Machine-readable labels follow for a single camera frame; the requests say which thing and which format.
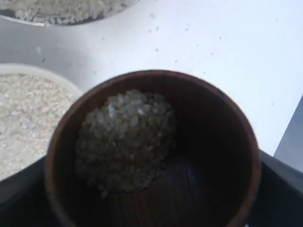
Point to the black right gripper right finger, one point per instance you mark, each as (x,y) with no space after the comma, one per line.
(280,198)

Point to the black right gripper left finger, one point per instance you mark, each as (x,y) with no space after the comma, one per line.
(23,201)

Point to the brown wooden cup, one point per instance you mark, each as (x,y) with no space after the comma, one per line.
(153,148)

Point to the white bowl of rice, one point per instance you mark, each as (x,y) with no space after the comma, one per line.
(32,101)

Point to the metal plate of rice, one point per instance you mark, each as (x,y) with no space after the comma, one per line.
(62,12)

